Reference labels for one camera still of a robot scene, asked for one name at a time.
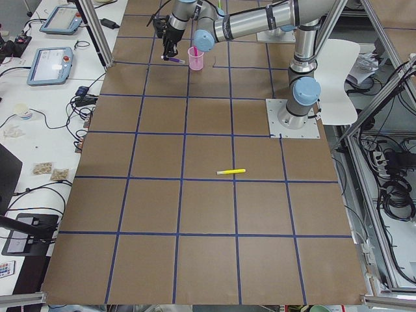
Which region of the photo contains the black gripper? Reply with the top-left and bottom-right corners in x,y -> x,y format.
152,18 -> 184,59

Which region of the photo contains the purple marker pen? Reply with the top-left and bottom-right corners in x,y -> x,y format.
161,55 -> 186,64

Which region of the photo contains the pink marker pen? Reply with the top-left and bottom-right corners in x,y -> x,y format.
193,46 -> 199,64

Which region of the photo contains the pink mesh cup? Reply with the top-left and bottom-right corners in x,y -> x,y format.
188,46 -> 204,71

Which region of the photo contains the black power adapter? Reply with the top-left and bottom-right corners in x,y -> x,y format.
100,18 -> 120,29

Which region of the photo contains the far blue teach pendant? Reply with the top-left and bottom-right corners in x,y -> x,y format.
40,6 -> 83,35

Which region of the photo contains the blue teach pendant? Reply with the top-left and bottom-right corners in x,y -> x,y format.
27,47 -> 73,86
40,6 -> 83,35

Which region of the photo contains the near blue teach pendant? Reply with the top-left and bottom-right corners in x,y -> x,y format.
27,47 -> 73,86

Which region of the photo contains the yellow marker pen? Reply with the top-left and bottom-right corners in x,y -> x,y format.
216,168 -> 246,176

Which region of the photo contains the white plastic chair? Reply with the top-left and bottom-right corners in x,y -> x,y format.
314,39 -> 360,125

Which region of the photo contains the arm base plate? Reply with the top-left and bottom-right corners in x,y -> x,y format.
266,99 -> 320,139
256,29 -> 295,44

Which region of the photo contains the aluminium frame post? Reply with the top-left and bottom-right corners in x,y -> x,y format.
73,0 -> 114,68

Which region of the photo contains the black camera stand base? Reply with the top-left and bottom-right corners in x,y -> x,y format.
1,213 -> 59,257

